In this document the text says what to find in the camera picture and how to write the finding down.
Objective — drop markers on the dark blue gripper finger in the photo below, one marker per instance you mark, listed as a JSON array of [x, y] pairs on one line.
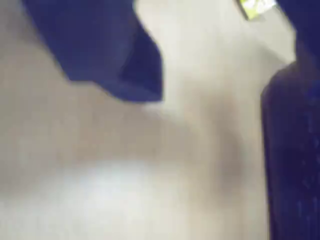
[[292, 150], [105, 45]]

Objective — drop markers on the yellow instant coffee stick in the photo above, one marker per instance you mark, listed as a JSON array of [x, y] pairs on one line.
[[255, 8]]

